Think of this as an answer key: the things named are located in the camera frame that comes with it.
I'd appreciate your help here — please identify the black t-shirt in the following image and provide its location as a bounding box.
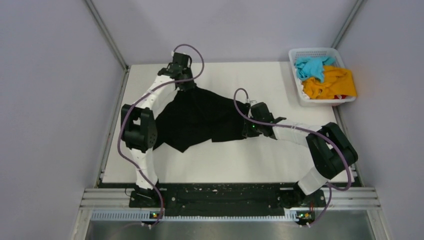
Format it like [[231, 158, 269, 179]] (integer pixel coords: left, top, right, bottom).
[[153, 87, 250, 153]]

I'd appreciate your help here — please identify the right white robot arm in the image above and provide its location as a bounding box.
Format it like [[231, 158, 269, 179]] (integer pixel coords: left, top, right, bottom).
[[240, 102, 359, 206]]

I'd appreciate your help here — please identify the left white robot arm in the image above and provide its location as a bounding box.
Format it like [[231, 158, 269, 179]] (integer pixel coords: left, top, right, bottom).
[[119, 52, 196, 207]]

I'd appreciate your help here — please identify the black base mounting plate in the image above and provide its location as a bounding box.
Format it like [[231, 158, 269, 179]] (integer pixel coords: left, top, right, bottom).
[[129, 183, 326, 217]]

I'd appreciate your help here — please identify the white plastic basket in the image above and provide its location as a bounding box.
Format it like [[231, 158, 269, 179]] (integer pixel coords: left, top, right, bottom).
[[288, 47, 356, 107]]

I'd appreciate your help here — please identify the light blue t-shirt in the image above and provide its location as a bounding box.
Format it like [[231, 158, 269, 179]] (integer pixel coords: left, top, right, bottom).
[[293, 55, 336, 83]]

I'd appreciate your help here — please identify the orange t-shirt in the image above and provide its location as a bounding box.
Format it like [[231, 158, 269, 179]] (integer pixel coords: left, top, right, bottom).
[[302, 65, 358, 100]]

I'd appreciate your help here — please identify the aluminium frame rail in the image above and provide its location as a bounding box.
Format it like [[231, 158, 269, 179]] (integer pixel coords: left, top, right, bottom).
[[79, 187, 381, 210]]

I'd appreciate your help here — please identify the white slotted cable duct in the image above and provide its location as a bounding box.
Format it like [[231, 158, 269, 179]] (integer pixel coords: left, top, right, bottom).
[[91, 209, 312, 222]]

